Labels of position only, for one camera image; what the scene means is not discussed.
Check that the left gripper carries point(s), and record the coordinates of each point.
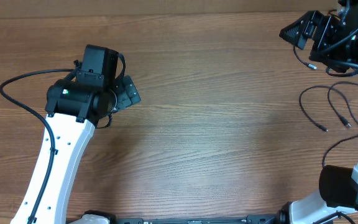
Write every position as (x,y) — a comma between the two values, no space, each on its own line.
(127,95)

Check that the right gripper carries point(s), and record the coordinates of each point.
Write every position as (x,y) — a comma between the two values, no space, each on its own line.
(325,25)

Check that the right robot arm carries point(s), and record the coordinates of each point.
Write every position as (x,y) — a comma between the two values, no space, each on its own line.
(337,194)

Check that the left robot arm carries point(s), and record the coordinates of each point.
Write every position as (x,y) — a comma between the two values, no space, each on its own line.
(93,90)

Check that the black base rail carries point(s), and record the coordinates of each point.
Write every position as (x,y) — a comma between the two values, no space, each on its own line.
(97,217)

